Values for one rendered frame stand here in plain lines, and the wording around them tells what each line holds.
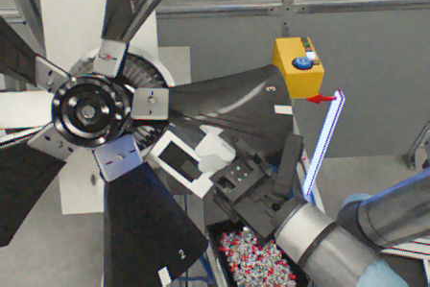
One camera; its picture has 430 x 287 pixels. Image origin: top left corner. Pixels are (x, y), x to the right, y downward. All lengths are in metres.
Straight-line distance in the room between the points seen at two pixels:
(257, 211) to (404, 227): 0.19
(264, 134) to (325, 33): 0.92
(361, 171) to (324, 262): 1.72
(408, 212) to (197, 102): 0.37
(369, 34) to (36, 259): 1.76
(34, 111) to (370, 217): 0.66
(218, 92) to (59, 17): 0.44
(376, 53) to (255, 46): 0.52
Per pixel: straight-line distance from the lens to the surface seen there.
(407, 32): 1.64
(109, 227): 0.66
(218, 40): 1.40
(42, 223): 2.02
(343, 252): 0.47
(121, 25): 0.64
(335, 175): 2.10
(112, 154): 0.66
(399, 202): 0.53
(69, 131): 0.62
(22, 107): 0.82
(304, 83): 0.94
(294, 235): 0.47
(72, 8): 0.92
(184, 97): 0.64
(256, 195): 0.51
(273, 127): 0.63
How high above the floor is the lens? 1.62
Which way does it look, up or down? 47 degrees down
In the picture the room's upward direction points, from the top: straight up
